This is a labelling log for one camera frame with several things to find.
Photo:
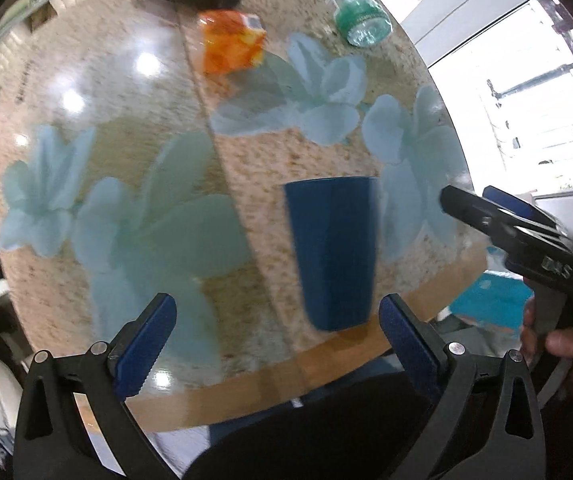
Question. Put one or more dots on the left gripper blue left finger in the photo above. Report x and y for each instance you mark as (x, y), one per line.
(51, 439)

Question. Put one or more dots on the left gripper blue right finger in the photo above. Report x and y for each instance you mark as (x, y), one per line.
(485, 422)

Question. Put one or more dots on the dark blue plastic cup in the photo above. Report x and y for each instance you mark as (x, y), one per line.
(334, 223)

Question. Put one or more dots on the orange plastic cup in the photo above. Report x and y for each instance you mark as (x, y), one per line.
(231, 40)

